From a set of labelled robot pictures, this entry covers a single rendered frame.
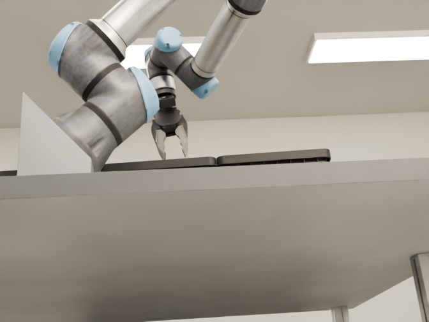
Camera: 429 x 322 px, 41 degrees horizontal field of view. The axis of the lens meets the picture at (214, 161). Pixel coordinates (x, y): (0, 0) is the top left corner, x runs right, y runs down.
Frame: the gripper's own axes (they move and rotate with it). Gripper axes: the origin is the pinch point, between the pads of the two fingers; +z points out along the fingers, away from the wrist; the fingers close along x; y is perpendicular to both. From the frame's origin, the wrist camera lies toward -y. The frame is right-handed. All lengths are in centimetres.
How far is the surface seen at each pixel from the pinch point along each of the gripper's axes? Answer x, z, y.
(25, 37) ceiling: 92, -189, 194
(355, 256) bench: -41, 38, -1
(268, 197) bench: -16, 34, -54
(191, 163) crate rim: -4.1, 7.3, -9.2
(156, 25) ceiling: 0, -177, 191
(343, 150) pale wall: -149, -118, 353
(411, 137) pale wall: -217, -120, 358
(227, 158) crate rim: -13.5, 8.0, -9.2
